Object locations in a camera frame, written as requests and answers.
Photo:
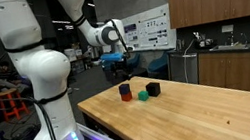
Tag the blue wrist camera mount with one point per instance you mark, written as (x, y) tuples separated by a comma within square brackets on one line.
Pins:
[(112, 57)]

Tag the black block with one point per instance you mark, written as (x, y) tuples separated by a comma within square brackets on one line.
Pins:
[(153, 89)]

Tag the kitchen faucet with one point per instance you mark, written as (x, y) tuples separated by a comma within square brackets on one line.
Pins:
[(231, 39)]

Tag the white whiteboard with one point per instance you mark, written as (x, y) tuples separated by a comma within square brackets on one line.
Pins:
[(172, 25)]

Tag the purple block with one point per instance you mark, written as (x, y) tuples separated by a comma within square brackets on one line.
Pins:
[(124, 89)]

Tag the white wall outlet plate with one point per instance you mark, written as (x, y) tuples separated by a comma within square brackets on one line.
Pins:
[(227, 28)]

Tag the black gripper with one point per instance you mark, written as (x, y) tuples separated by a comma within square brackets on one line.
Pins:
[(119, 68)]

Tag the seated person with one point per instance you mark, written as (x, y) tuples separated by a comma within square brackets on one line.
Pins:
[(6, 76)]

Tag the steel kitchen sink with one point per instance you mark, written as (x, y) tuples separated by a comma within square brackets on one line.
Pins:
[(229, 47)]

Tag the black table frame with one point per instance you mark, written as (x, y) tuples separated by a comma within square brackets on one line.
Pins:
[(90, 121)]

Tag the coffee maker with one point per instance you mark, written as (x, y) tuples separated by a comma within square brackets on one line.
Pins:
[(204, 41)]

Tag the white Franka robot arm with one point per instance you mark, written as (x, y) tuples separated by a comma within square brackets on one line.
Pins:
[(47, 68)]

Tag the white poster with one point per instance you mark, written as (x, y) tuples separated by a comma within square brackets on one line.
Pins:
[(153, 31)]

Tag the blue lounge chair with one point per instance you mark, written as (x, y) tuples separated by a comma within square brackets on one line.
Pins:
[(158, 64), (134, 61)]

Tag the purple poster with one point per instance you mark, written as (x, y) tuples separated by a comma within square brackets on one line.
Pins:
[(131, 38)]

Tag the orange stool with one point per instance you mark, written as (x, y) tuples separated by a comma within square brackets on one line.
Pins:
[(8, 92)]

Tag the green block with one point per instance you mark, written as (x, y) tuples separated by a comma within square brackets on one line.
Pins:
[(143, 96)]

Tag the wide wooden base cabinet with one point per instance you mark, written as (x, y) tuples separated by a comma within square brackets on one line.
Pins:
[(230, 72)]

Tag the steel kettle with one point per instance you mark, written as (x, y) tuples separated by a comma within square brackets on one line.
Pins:
[(180, 45)]

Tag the stainless steel dishwasher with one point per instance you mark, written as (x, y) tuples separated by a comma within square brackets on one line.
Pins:
[(179, 70)]

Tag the orange block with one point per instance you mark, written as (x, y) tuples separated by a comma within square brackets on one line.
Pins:
[(126, 97)]

